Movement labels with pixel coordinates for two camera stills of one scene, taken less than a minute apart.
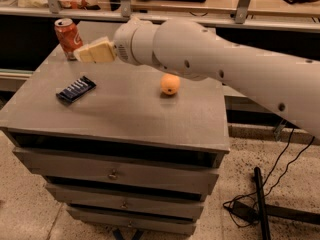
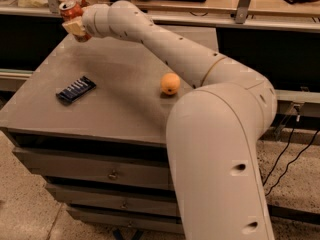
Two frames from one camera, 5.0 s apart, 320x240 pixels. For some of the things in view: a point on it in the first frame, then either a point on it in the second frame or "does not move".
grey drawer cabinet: [124, 145] does not move
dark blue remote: [77, 89] does not move
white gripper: [124, 43] → [87, 23]
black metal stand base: [279, 212] does not move
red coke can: [69, 36] → [69, 10]
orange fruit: [170, 84] does not move
